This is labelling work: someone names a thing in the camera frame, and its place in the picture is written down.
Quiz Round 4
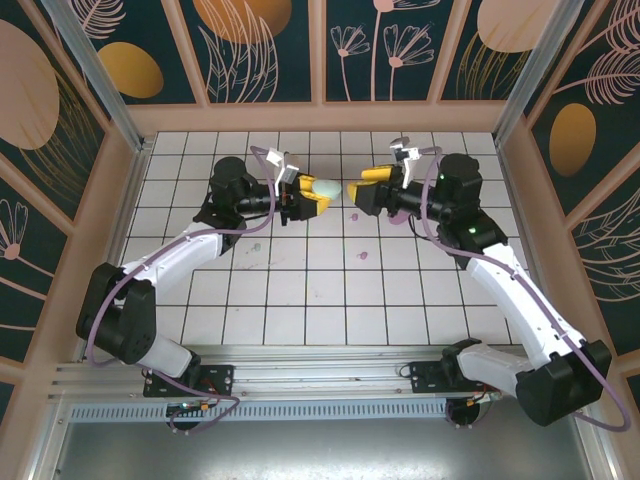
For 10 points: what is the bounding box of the grey metal rack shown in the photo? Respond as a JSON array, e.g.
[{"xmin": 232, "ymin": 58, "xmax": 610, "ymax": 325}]
[{"xmin": 47, "ymin": 343, "xmax": 531, "ymax": 402}]

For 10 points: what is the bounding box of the grey slotted cable duct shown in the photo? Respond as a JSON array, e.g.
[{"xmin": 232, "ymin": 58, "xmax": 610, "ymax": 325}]
[{"xmin": 67, "ymin": 397, "xmax": 451, "ymax": 422}]

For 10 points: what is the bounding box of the aluminium frame post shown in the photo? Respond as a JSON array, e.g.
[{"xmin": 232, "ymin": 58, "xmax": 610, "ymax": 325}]
[
  {"xmin": 39, "ymin": 0, "xmax": 152, "ymax": 152},
  {"xmin": 492, "ymin": 0, "xmax": 601, "ymax": 147}
]

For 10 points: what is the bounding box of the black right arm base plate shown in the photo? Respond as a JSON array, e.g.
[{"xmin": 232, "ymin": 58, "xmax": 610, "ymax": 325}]
[{"xmin": 408, "ymin": 359, "xmax": 452, "ymax": 394}]

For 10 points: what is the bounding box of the grey metal sheet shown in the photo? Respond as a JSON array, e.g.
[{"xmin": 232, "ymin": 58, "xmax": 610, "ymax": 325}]
[{"xmin": 49, "ymin": 418, "xmax": 594, "ymax": 480}]

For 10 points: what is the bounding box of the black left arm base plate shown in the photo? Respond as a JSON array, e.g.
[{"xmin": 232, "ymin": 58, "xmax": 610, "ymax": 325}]
[{"xmin": 143, "ymin": 363, "xmax": 236, "ymax": 399}]

